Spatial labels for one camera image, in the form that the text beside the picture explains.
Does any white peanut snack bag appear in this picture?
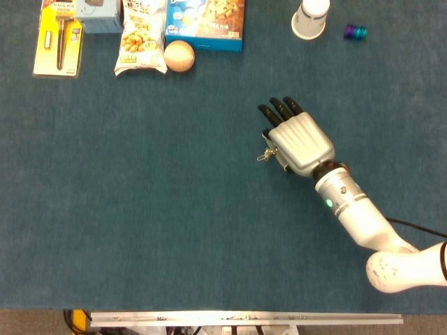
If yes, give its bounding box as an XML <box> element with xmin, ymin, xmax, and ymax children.
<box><xmin>114</xmin><ymin>0</ymin><xmax>168</xmax><ymax>77</ymax></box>

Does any purple teal spring toy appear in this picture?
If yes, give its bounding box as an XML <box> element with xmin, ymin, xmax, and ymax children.
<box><xmin>344</xmin><ymin>23</ymin><xmax>368</xmax><ymax>40</ymax></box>

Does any yellow object under table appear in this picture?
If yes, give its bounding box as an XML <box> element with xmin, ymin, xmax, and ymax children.
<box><xmin>72</xmin><ymin>309</ymin><xmax>89</xmax><ymax>331</ymax></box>

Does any aluminium rail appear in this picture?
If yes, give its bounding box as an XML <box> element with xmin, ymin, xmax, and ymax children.
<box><xmin>89</xmin><ymin>311</ymin><xmax>404</xmax><ymax>327</ymax></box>

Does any blue cookie box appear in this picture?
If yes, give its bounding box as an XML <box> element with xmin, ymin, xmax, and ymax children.
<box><xmin>164</xmin><ymin>0</ymin><xmax>246</xmax><ymax>53</ymax></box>

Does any small light blue box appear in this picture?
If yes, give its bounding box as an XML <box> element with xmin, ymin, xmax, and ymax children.
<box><xmin>75</xmin><ymin>0</ymin><xmax>123</xmax><ymax>34</ymax></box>

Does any yellow razor blister pack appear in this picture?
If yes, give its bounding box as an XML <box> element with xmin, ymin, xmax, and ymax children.
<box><xmin>32</xmin><ymin>0</ymin><xmax>84</xmax><ymax>79</ymax></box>

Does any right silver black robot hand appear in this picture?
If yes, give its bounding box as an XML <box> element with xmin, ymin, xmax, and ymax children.
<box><xmin>258</xmin><ymin>96</ymin><xmax>336</xmax><ymax>177</ymax></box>

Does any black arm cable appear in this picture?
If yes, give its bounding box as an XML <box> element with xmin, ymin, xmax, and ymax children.
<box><xmin>383</xmin><ymin>217</ymin><xmax>447</xmax><ymax>239</ymax></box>

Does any white paper cup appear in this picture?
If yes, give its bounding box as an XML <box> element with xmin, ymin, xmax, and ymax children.
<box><xmin>291</xmin><ymin>0</ymin><xmax>331</xmax><ymax>40</ymax></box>

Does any teal felt table cover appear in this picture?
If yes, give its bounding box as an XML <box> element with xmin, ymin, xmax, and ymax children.
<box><xmin>0</xmin><ymin>0</ymin><xmax>447</xmax><ymax>314</ymax></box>

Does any beige ball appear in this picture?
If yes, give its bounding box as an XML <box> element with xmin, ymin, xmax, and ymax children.
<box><xmin>163</xmin><ymin>40</ymin><xmax>196</xmax><ymax>73</ymax></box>

